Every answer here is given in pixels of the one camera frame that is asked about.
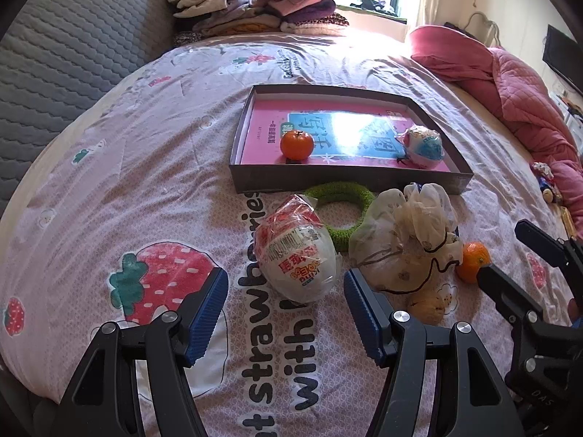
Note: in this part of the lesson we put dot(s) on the red and white toy egg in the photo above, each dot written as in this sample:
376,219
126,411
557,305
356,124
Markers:
296,255

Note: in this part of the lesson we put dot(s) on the small colourful toy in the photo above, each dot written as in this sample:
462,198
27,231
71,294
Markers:
546,184

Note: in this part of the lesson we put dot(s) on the strawberry print bed sheet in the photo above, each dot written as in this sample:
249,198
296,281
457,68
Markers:
136,168

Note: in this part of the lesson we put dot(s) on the orange mandarin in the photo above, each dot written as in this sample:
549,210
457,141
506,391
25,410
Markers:
297,144
471,259

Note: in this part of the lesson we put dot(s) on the dark cloth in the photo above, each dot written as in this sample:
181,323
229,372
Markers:
373,5

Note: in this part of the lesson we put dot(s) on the shallow brown cardboard box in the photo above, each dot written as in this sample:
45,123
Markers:
273,180

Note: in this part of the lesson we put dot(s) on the red pillow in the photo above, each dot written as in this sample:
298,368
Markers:
446,52

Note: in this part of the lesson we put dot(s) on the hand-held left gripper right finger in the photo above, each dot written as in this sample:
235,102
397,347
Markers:
362,318

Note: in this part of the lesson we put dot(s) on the person's right hand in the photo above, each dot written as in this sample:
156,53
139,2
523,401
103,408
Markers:
574,308

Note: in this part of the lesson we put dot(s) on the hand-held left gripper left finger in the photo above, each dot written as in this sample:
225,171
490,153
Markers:
207,314

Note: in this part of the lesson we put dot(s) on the pink quilted blanket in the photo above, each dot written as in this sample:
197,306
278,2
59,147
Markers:
528,114

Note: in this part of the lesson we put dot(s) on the brown walnut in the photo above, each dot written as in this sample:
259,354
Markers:
426,307

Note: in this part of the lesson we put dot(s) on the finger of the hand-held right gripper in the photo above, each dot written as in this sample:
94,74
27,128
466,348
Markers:
505,291
539,241

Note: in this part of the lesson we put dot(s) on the blue and white toy egg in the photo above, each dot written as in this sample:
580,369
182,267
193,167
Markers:
423,145

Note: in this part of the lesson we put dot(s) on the black flat screen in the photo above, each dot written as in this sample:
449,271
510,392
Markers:
562,54

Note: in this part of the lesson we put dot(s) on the pile of folded clothes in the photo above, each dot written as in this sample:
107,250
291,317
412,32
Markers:
255,9

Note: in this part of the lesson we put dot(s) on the pink picture book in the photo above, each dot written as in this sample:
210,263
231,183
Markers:
268,118

